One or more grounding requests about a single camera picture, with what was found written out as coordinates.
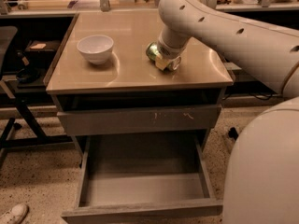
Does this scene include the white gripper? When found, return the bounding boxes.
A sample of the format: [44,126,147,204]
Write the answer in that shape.
[155,38,186,71]

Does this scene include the grey drawer cabinet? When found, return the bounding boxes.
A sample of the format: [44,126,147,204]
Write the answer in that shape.
[47,9,233,150]

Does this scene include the dark box on shelf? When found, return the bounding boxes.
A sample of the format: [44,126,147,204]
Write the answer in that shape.
[25,40,60,59]

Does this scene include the white ceramic bowl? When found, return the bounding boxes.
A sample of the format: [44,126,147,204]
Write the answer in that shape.
[77,35,114,64]

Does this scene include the black headphones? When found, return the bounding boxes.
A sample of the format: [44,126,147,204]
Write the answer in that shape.
[16,67,40,84]

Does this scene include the white sneaker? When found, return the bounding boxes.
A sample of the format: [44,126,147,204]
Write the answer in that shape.
[0,203,29,224]

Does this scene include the open grey middle drawer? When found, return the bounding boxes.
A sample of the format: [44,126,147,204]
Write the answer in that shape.
[62,132,222,224]

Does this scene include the black chair frame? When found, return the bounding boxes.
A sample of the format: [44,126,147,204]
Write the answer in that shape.
[0,26,71,162]

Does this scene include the closed grey top drawer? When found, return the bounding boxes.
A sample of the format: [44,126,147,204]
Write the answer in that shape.
[58,105,221,136]

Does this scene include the green soda can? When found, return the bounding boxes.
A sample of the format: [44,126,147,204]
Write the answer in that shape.
[146,42,181,71]

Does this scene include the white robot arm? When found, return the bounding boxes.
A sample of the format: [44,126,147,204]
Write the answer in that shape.
[158,0,299,224]

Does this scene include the black table leg bar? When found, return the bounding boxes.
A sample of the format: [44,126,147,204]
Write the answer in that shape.
[228,127,239,140]

